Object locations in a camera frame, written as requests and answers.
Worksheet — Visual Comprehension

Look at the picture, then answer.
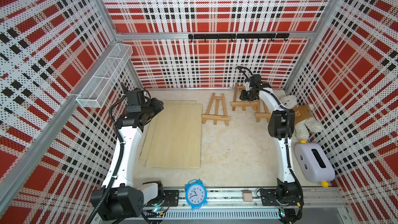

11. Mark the wooden easel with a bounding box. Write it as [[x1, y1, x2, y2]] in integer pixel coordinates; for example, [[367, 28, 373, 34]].
[[231, 84, 261, 113], [255, 100, 272, 122], [201, 93, 231, 126]]

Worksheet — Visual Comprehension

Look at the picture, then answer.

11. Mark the plywood board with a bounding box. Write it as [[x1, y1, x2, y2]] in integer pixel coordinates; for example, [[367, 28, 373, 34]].
[[140, 100, 196, 160], [146, 104, 202, 168]]

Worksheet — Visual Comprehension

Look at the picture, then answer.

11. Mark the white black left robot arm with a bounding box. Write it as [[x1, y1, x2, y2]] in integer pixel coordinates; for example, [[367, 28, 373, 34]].
[[86, 86, 164, 224]]

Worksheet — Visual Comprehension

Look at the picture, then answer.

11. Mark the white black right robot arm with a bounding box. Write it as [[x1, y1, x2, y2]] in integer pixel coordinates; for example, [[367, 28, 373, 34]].
[[239, 74, 304, 207]]

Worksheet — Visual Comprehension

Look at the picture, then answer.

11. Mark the white teddy bear brown hoodie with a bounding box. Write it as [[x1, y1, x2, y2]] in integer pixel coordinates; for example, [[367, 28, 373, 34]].
[[280, 95, 324, 141]]

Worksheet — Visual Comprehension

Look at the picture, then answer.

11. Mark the lavender toy toaster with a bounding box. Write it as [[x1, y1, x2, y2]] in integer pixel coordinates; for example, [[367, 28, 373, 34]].
[[293, 143, 336, 184]]

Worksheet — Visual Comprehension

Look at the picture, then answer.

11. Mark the blue alarm clock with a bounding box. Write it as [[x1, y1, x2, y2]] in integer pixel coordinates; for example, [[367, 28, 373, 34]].
[[184, 179, 207, 210]]

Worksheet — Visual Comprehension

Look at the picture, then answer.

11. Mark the yellow small ball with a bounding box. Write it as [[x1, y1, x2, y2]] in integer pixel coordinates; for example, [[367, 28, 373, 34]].
[[321, 181, 329, 188]]

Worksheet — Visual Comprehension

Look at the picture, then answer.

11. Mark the white wire mesh basket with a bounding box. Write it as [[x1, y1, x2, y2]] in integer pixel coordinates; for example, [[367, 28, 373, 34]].
[[77, 44, 132, 108]]

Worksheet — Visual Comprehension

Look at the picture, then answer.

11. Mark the black hook rail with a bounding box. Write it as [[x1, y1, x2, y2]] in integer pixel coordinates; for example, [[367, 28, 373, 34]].
[[188, 33, 290, 40]]

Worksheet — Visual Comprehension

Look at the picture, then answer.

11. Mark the small beige box on rail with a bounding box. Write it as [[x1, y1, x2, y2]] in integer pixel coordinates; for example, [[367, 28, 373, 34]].
[[243, 190, 253, 202]]

